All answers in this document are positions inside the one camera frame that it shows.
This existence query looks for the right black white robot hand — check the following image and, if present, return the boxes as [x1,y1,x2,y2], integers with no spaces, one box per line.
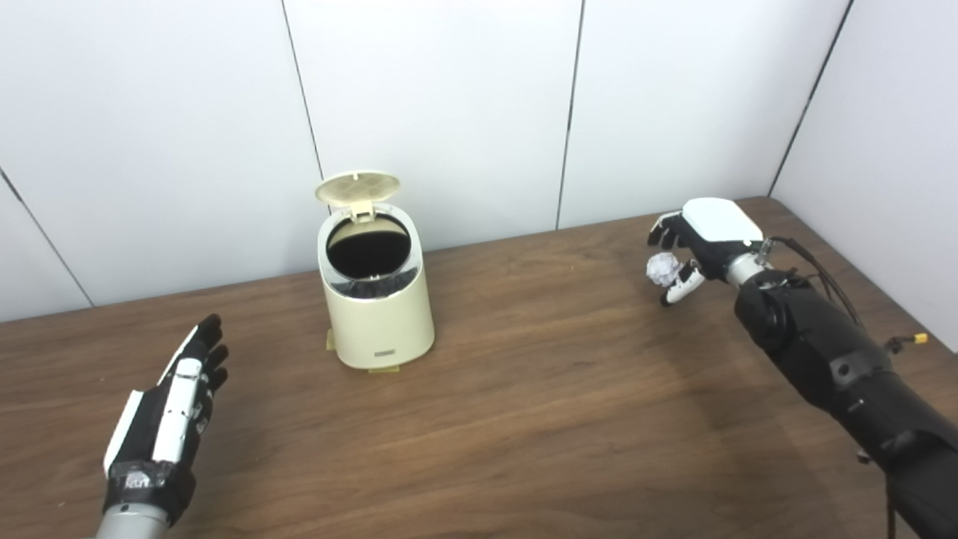
[647,198,764,306]

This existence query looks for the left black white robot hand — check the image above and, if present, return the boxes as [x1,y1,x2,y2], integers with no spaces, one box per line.
[103,314,230,527]

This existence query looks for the white paper ball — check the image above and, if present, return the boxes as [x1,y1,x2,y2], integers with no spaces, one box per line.
[647,253,680,287]

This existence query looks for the cream round bin lid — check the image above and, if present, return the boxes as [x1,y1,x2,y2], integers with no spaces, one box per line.
[314,171,401,223]

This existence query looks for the cream-colored plastic bin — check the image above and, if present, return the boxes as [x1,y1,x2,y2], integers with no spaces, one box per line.
[314,171,436,370]

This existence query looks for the black bin liner bag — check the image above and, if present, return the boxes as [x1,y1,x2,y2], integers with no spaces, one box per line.
[326,219,412,299]

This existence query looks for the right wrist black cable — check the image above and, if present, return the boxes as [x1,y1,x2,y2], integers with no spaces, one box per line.
[760,237,865,330]

